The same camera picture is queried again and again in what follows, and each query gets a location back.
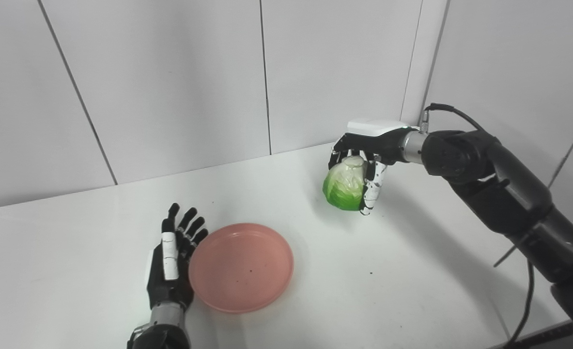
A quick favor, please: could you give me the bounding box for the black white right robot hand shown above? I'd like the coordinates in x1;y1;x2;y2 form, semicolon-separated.
328;119;410;216

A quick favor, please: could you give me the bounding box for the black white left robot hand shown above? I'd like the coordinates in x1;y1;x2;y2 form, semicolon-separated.
145;203;209;311

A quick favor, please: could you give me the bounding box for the green white cabbage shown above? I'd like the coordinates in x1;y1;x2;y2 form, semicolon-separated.
322;155;368;211

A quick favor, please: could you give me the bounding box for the pink round plate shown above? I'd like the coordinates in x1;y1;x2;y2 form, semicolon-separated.
188;223;295;314

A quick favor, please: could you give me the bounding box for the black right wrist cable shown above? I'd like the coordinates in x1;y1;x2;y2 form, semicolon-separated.
421;103;535;349

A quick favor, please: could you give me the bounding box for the black table frame bar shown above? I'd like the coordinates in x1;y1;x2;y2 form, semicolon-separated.
490;321;573;349

